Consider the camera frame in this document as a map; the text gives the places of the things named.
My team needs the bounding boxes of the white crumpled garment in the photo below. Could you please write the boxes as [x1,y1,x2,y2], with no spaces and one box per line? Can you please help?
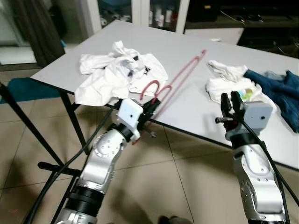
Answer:
[206,60,276,110]

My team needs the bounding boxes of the white table with black legs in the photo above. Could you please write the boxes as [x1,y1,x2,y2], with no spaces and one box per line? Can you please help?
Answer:
[30,20,299,171]

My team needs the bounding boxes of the teal floor mat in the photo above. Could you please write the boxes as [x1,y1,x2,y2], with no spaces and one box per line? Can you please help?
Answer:
[0,77,61,103]

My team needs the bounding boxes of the dark robot foot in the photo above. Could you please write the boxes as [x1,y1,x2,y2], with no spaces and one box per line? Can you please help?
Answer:
[157,215,194,224]

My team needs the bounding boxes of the red plastic hanger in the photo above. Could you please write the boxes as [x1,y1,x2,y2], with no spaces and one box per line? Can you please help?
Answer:
[132,49,207,145]

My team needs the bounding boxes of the white low drawer unit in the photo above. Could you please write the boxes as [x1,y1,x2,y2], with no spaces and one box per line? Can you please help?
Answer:
[185,28,244,46]

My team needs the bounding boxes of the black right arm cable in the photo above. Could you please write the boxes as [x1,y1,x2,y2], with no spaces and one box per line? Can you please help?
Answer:
[236,119,299,224]

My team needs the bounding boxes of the dark TV stand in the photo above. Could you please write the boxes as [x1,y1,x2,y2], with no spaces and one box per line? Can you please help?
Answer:
[187,0,299,59]

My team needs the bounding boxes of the blue denim jeans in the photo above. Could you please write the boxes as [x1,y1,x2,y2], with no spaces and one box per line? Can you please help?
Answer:
[243,69,299,133]

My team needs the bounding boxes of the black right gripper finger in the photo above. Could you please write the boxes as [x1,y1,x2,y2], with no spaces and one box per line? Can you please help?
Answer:
[230,91,244,113]
[220,92,232,117]

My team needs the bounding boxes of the glass sliding door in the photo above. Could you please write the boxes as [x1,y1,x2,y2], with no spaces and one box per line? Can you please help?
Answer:
[0,0,21,65]

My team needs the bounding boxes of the white printed T-shirt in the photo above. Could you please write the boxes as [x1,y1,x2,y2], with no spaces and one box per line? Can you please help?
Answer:
[75,41,169,107]

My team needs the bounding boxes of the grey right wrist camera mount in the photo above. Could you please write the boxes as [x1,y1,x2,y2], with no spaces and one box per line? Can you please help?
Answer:
[243,101,274,136]

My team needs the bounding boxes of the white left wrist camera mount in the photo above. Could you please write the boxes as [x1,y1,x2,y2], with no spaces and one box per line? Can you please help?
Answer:
[116,98,144,140]

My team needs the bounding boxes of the dark grey curtain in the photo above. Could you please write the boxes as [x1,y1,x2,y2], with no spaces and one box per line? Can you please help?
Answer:
[9,0,66,68]

